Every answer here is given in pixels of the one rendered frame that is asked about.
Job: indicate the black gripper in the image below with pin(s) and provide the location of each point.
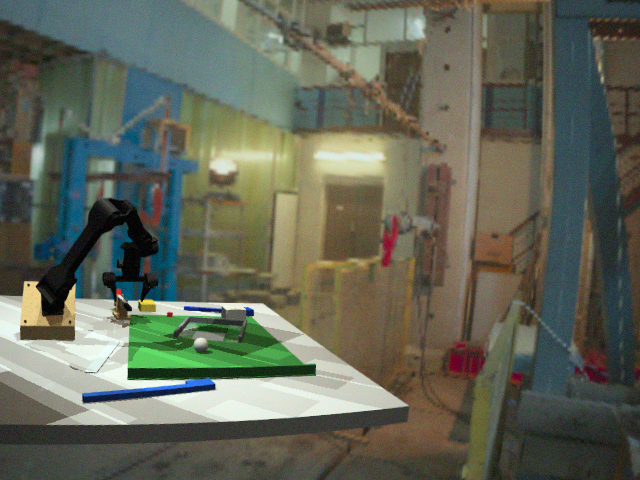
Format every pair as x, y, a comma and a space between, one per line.
130, 273

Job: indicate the green flat mat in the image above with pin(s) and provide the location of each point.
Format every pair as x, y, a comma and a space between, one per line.
152, 344

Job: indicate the white golf ball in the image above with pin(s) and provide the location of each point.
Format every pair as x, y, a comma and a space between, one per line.
200, 345

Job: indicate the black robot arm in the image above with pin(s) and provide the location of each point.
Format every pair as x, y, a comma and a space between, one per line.
103, 216

